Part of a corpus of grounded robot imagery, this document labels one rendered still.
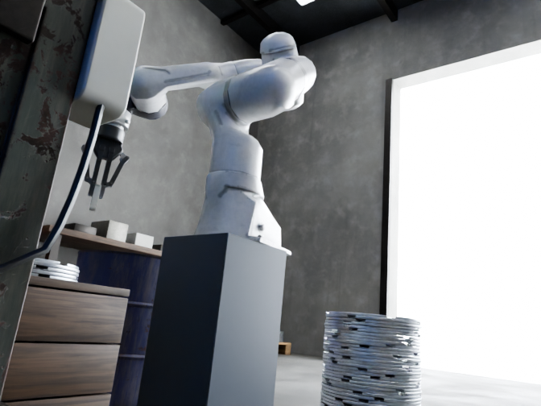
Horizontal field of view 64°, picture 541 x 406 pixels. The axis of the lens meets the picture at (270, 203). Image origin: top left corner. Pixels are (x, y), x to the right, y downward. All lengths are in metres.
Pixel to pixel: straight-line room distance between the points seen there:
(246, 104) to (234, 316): 0.44
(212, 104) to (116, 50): 0.51
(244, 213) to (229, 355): 0.26
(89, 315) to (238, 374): 0.43
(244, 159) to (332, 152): 4.76
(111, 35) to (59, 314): 0.70
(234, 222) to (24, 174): 0.49
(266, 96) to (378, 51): 5.14
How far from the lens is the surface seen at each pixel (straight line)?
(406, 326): 1.34
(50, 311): 1.05
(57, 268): 1.12
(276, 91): 0.91
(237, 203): 0.86
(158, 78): 1.23
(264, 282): 0.85
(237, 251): 0.79
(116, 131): 1.28
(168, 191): 5.17
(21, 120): 0.44
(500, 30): 5.57
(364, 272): 5.00
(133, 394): 1.53
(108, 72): 0.49
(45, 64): 0.47
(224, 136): 0.92
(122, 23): 0.52
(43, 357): 1.06
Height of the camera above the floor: 0.30
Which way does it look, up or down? 15 degrees up
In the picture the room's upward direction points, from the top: 6 degrees clockwise
